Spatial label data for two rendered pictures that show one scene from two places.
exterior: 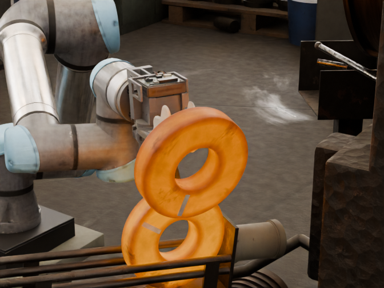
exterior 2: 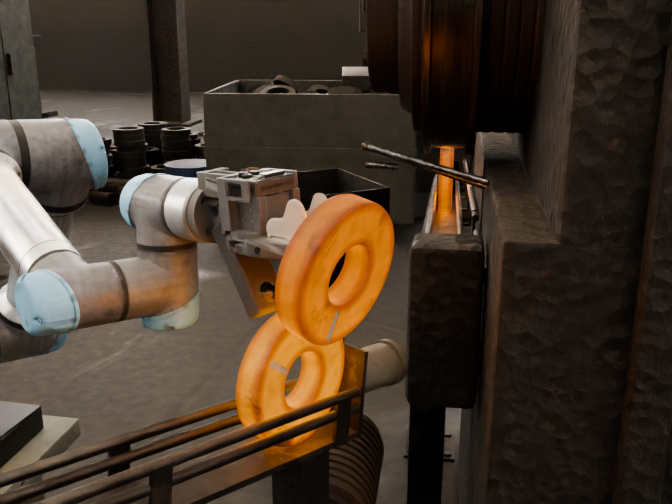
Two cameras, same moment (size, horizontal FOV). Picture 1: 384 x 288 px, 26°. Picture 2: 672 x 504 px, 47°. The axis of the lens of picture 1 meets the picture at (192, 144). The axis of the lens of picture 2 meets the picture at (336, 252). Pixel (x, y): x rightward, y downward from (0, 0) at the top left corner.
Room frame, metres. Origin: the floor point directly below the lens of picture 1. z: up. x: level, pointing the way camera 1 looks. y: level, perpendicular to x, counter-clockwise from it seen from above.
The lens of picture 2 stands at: (0.33, 0.29, 1.09)
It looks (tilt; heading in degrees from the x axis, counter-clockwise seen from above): 17 degrees down; 336
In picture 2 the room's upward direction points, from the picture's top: straight up
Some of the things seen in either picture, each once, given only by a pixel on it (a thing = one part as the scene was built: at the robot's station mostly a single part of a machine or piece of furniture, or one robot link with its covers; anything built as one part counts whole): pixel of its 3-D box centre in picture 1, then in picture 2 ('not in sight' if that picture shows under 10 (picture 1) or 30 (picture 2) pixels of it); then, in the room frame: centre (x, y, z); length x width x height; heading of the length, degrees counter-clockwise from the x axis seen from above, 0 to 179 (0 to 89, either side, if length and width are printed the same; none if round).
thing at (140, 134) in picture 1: (154, 134); (267, 244); (1.06, 0.05, 0.86); 0.09 x 0.05 x 0.02; 22
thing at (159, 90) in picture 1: (152, 103); (244, 210); (1.13, 0.06, 0.88); 0.12 x 0.08 x 0.09; 22
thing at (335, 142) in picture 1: (349, 212); (446, 320); (1.19, -0.25, 0.68); 0.11 x 0.08 x 0.24; 58
